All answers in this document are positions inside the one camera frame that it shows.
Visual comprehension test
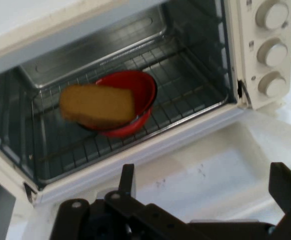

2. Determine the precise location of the glass oven door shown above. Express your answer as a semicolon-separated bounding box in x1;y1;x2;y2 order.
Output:
34;99;291;240

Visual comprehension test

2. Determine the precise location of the cream oven knob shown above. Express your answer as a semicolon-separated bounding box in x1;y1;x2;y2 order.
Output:
254;0;291;31
256;37;289;68
257;71;288;98

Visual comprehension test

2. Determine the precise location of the red bowl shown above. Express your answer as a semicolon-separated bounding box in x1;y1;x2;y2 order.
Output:
76;69;159;139

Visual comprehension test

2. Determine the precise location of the cream toaster oven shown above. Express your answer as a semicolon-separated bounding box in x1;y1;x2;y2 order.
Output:
0;0;291;240

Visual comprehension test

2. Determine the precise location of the metal wire oven rack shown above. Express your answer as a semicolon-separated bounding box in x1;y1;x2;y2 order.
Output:
31;46;231;186

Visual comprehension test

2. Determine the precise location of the brown bread slice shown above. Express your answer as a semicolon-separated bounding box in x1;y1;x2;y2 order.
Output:
59;83;136;126

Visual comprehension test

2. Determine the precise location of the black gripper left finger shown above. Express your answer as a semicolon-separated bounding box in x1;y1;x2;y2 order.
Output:
50;163;193;240

